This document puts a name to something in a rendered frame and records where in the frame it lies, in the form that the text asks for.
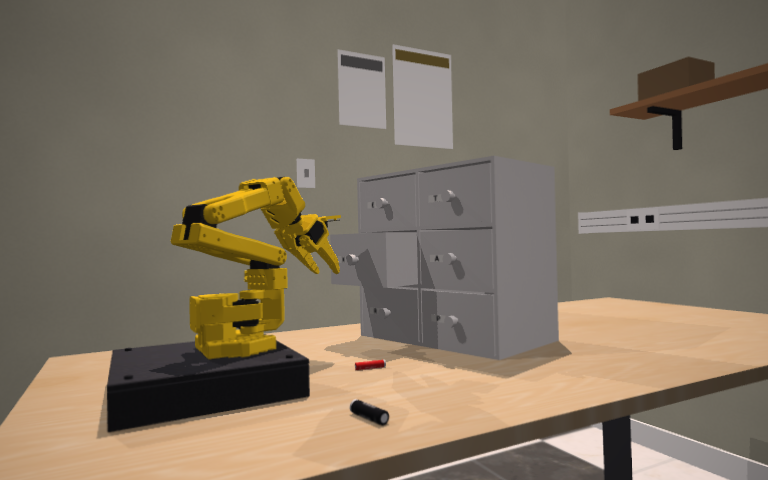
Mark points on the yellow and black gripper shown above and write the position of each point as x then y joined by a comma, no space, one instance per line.
307,236

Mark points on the red battery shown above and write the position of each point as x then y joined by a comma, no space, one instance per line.
370,365

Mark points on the black cylinder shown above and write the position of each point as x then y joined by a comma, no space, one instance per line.
369,412

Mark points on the grey drawer front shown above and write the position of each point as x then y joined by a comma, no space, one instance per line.
388,203
398,316
460,258
469,324
385,259
456,196

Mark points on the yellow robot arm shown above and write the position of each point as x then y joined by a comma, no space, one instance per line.
221,314

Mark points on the grey chest of drawers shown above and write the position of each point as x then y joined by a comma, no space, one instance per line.
524,254

